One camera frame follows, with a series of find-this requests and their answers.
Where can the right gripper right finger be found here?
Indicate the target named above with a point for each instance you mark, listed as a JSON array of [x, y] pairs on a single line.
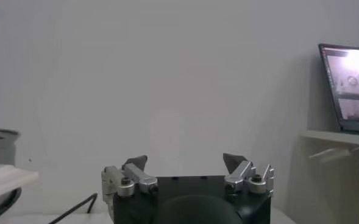
[[243, 173]]

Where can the white side table with laptop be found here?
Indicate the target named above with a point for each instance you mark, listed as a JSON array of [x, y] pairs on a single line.
[[328, 136]]

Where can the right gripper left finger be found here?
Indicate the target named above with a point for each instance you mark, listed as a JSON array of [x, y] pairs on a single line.
[[136, 176]]

